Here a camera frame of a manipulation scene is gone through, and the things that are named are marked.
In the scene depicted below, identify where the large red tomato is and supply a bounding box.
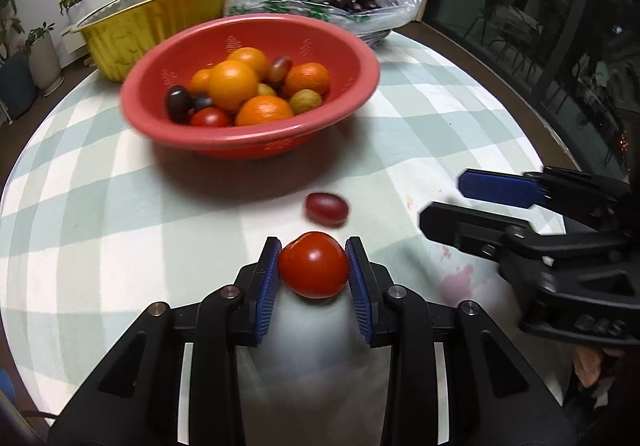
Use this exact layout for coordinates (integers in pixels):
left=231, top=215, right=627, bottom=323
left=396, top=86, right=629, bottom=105
left=279, top=231, right=348, bottom=299

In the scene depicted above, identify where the small red tomato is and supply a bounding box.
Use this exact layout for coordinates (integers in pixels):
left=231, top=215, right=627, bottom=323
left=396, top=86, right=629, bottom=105
left=190, top=106, right=233, bottom=128

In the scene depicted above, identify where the yellow-green spotted citrus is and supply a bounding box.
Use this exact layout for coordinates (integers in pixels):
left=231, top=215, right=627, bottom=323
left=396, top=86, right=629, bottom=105
left=288, top=89, right=323, bottom=115

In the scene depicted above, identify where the orange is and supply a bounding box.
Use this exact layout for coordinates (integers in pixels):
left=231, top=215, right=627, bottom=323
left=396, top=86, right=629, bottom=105
left=189, top=68, right=212, bottom=96
left=227, top=47, right=270, bottom=82
left=281, top=62, right=331, bottom=97
left=208, top=60, right=258, bottom=112

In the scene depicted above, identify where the oblong red grape tomato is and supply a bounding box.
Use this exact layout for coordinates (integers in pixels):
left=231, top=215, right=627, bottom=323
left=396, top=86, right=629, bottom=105
left=267, top=56, right=293, bottom=85

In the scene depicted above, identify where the person's right hand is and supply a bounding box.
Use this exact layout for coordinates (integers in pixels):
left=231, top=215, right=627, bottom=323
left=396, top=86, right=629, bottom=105
left=573, top=345, right=624, bottom=388

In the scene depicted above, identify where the checked green white tablecloth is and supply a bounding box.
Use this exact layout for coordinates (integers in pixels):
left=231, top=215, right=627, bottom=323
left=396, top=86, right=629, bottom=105
left=1, top=34, right=576, bottom=445

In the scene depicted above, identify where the red plastic colander bowl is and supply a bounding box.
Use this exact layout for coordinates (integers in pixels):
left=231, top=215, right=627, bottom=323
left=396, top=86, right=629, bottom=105
left=120, top=13, right=381, bottom=160

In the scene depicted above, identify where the yellow foil tray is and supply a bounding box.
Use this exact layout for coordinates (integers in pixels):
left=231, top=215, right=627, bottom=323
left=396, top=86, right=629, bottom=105
left=72, top=0, right=226, bottom=83

